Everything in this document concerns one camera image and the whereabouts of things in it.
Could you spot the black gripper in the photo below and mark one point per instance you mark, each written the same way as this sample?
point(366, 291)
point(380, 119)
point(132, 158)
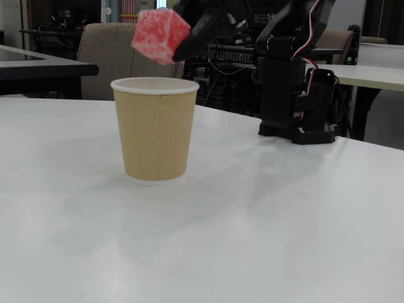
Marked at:
point(202, 29)

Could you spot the red foam cube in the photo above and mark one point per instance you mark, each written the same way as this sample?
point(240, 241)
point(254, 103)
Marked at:
point(158, 34)

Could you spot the brown ribbed paper cup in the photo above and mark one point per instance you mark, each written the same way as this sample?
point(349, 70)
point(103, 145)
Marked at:
point(154, 132)

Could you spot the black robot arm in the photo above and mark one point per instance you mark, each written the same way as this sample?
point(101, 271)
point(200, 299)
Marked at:
point(277, 94)

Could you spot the black equipment rack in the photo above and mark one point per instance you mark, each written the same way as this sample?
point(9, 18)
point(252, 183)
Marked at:
point(227, 63)

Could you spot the beige fabric chair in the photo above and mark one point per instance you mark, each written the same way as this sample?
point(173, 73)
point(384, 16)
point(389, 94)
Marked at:
point(104, 63)

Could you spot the dark cluttered bench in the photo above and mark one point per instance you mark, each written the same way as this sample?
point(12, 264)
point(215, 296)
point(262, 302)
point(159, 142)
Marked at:
point(63, 31)

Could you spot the beige background chair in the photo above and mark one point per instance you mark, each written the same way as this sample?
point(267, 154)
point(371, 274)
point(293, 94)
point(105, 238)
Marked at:
point(337, 39)
point(374, 40)

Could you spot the dark edged desk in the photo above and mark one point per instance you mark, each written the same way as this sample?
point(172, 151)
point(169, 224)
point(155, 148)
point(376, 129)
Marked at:
point(47, 67)

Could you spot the white background table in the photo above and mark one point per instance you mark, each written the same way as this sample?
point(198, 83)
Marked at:
point(372, 77)

